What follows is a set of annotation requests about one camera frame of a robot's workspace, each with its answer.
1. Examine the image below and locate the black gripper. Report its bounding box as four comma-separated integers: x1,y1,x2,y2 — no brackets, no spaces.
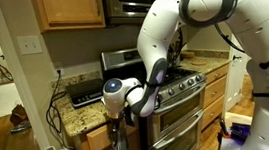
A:
108,116,132,150

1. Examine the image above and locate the wooden base cabinet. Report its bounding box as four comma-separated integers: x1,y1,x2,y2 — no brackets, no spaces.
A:
63,116,143,150

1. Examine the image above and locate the tall steel oven door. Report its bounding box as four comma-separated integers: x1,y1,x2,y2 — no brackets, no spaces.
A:
143,109,209,150

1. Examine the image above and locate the short steel oven door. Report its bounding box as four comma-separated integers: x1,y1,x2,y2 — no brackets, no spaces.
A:
149,82,212,131

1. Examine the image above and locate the black digital kitchen scale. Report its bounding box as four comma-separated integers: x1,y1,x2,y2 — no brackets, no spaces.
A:
64,77,108,110

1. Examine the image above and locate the grey stove knob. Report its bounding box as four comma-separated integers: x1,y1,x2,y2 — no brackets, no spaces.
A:
186,78,196,87
178,82,187,91
194,73,203,83
166,87,177,97

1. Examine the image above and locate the stainless steel stove range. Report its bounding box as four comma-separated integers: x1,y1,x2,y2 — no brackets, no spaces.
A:
100,41,216,150

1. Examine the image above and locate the black cooktop grate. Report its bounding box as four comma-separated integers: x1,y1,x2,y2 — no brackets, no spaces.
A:
158,64,194,85

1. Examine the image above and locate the dark flat floor item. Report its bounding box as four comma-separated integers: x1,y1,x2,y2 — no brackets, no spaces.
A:
9,120,33,135

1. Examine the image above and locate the orange black tool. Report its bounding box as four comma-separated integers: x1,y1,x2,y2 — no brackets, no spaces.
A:
219,118,232,140

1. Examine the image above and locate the brown bag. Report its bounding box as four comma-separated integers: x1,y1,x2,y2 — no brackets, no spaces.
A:
8,102,30,127

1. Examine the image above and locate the dark utensil holder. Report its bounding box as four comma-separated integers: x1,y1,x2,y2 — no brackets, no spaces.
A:
165,34,187,65

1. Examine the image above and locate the round wooden board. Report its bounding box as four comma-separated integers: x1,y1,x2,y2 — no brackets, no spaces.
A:
180,49,197,60

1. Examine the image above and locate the flat round wooden trivet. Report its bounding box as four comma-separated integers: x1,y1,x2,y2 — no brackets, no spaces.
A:
191,57,208,67

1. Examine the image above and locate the light wooden board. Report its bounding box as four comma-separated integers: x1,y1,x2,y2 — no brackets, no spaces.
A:
223,109,254,129

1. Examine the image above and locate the white door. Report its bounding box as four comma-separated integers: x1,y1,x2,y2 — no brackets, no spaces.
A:
216,44,257,114

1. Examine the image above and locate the stainless steel microwave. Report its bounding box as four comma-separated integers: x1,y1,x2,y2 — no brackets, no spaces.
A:
103,0,186,28

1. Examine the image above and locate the black power cable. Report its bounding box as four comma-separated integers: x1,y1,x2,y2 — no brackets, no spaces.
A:
41,68,75,150

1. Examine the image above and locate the white wall outlet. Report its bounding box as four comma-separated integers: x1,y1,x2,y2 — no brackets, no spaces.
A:
52,66,66,78

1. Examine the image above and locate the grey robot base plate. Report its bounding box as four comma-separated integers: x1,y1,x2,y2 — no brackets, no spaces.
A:
215,132,251,150

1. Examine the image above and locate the white light switch plate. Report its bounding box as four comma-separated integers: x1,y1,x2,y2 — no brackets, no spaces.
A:
16,34,44,57

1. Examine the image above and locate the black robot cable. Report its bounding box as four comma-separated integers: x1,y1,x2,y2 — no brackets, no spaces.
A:
214,22,246,57

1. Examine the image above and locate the wide wooden wall cabinet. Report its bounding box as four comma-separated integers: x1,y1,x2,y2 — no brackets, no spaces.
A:
30,0,107,36

